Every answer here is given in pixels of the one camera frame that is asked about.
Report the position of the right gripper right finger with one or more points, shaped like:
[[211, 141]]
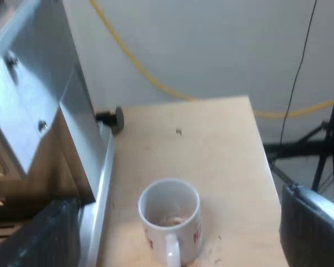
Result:
[[311, 231]]

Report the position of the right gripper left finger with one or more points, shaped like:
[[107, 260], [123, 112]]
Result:
[[41, 239]]

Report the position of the steel espresso machine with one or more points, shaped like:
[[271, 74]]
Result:
[[36, 111]]

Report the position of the black tripod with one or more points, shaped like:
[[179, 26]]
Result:
[[332, 133]]

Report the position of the white mug with red print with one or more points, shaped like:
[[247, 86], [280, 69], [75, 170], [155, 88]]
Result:
[[169, 236]]

